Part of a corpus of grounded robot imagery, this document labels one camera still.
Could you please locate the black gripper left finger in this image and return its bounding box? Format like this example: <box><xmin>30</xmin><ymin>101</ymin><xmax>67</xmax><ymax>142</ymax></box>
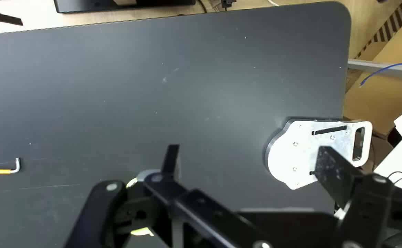
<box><xmin>65</xmin><ymin>145</ymin><xmax>275</xmax><ymax>248</ymax></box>

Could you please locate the cardboard box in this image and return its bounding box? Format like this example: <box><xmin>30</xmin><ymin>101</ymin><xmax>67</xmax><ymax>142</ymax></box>
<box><xmin>343</xmin><ymin>0</ymin><xmax>402</xmax><ymax>140</ymax></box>

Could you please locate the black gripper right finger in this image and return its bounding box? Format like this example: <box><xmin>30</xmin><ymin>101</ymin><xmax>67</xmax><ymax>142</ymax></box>
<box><xmin>314</xmin><ymin>147</ymin><xmax>402</xmax><ymax>248</ymax></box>

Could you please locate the orange hex key wrench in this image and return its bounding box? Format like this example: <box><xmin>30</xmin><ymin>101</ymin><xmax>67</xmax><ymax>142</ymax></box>
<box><xmin>0</xmin><ymin>158</ymin><xmax>20</xmax><ymax>175</ymax></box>

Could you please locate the silver metal mounting plate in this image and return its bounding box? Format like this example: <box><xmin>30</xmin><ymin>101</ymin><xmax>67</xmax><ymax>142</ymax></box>
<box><xmin>264</xmin><ymin>119</ymin><xmax>373</xmax><ymax>191</ymax></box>

